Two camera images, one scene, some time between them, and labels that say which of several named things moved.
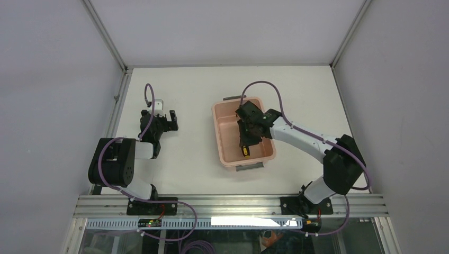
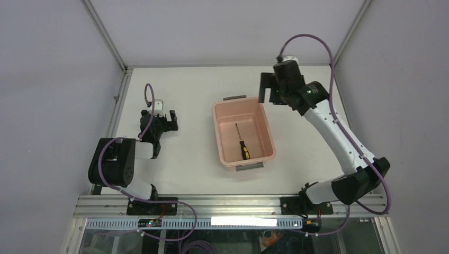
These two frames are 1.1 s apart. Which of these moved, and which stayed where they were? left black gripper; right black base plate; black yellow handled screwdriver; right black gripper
Moved: right black gripper
Stayed: left black gripper; right black base plate; black yellow handled screwdriver
